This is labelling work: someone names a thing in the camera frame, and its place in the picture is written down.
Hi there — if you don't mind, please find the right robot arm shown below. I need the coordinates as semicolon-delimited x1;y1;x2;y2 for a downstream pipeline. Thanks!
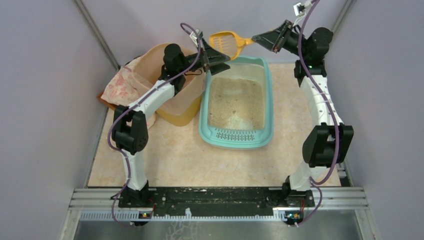
251;20;354;202

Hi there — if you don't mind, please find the yellow litter scoop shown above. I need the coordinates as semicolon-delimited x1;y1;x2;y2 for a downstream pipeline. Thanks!
209;31;255;60

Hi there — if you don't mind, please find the brown wooden tray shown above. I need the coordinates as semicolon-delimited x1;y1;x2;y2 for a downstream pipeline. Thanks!
96;91;117;111

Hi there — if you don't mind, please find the aluminium frame rail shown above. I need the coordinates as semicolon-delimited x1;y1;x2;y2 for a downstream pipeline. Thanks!
69;187;368;222

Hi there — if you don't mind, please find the pink patterned cloth bag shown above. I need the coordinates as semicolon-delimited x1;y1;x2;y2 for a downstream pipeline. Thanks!
100;56;157;130

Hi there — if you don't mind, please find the cat litter sand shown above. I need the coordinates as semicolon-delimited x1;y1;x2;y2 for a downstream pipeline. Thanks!
207;77;266;130

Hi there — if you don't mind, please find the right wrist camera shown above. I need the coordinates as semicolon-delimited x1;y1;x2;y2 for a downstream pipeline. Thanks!
293;0;313;18

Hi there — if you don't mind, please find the yellow trash bin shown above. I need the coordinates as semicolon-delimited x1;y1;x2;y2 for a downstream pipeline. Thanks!
154;96;202;127

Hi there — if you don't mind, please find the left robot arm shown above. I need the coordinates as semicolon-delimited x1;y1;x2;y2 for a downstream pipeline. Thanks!
107;38;230;207

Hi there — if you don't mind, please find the teal litter box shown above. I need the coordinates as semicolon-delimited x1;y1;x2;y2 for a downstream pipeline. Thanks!
198;56;274;149

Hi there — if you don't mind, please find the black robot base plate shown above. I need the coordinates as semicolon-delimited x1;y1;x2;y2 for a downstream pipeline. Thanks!
117;183;315;217

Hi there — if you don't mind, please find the orange plastic bin liner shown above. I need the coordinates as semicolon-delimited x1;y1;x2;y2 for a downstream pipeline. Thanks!
135;43;206;116

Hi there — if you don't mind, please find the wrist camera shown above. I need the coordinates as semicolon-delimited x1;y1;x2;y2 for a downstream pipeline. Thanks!
189;28;203;48
293;0;313;18

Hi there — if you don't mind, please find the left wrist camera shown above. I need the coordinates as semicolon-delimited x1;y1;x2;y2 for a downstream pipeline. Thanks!
189;28;203;48

